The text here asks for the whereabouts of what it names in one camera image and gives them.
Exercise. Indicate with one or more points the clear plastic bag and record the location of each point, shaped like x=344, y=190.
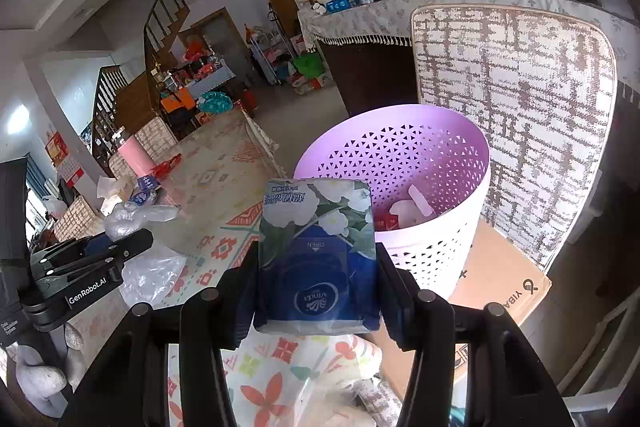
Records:
x=150, y=274

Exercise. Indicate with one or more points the patterned tablecloth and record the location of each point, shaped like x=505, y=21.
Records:
x=220, y=187

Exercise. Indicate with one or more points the green plastic bag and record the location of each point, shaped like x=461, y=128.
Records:
x=307, y=66

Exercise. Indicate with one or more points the pink thermos bottle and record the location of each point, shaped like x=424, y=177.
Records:
x=137, y=157

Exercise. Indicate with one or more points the white crumpled paper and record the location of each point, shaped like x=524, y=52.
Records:
x=412, y=207

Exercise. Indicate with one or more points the wooden staircase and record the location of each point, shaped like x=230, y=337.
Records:
x=160, y=42

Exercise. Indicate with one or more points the red and white packet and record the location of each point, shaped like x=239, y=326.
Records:
x=167, y=167

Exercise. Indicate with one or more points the blue floral tissue pack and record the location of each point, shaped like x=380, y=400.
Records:
x=315, y=257

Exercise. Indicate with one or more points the white plastic bag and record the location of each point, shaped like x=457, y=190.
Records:
x=54, y=207

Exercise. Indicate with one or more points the grey plastic bag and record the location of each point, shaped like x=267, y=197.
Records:
x=135, y=219

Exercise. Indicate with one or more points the person's left hand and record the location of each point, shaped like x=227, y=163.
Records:
x=40, y=382

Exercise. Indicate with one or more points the floral sideboard cloth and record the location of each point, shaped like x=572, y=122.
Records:
x=380, y=14

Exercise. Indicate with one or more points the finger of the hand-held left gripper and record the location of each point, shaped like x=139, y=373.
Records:
x=100, y=262
x=75, y=249

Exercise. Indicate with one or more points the patterned cushioned chair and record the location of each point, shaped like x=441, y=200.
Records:
x=160, y=132
x=75, y=217

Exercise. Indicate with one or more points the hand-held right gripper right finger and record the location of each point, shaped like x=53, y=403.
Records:
x=392, y=307

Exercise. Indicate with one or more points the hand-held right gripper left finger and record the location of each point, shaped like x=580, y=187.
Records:
x=245, y=307

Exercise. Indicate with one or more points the brown cardboard box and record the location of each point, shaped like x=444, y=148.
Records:
x=500, y=277

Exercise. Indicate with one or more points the small red box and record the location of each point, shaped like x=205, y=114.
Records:
x=387, y=223

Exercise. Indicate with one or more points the blue printed box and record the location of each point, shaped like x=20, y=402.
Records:
x=144, y=189

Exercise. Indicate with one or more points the cluttered goods table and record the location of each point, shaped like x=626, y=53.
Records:
x=200, y=82

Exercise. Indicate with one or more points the red wall calendar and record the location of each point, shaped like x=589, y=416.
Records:
x=62, y=157

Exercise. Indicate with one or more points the dark wooden sideboard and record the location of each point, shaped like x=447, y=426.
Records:
x=370, y=77

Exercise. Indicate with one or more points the purple perforated wastebasket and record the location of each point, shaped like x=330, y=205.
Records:
x=450, y=257

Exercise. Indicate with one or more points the patterned chair back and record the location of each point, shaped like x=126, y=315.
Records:
x=515, y=117

